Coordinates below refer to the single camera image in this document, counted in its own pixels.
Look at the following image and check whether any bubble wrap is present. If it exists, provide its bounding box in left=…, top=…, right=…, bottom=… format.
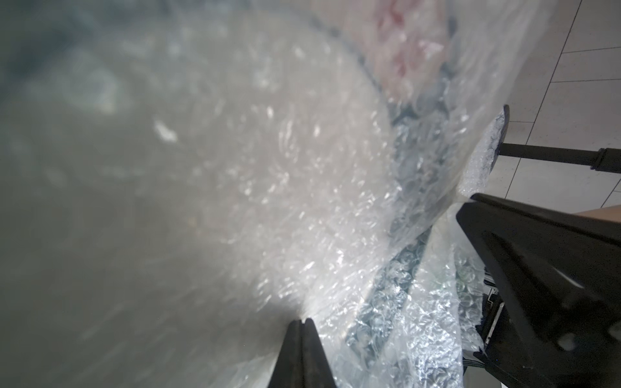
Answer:
left=0, top=0, right=559, bottom=388

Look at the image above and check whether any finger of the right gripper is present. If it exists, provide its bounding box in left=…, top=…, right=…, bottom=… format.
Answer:
left=456, top=194, right=620, bottom=349

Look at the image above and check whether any green rimmed plate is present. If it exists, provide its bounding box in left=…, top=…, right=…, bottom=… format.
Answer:
left=0, top=0, right=467, bottom=370

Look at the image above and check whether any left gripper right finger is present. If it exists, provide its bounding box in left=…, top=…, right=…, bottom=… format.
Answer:
left=302, top=318, right=336, bottom=388

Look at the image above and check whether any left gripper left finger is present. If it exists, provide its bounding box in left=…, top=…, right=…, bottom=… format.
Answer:
left=268, top=320, right=303, bottom=388

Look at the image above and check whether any black microphone stand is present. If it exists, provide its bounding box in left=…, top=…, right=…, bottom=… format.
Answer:
left=492, top=104, right=620, bottom=174

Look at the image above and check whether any beige foam microphone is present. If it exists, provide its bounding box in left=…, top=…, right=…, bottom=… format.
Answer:
left=578, top=205, right=621, bottom=223

